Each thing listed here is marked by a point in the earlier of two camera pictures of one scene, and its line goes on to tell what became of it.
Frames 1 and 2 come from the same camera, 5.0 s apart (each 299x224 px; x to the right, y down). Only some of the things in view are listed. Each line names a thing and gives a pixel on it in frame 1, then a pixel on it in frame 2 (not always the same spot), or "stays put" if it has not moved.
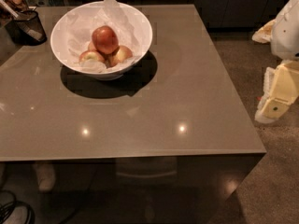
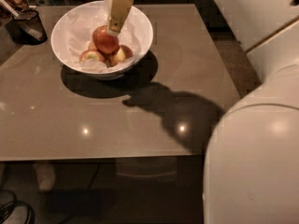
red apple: x=105 y=39 stays put
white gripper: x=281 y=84 to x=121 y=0
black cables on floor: x=7 y=207 stays put
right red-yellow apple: x=121 y=54 stays put
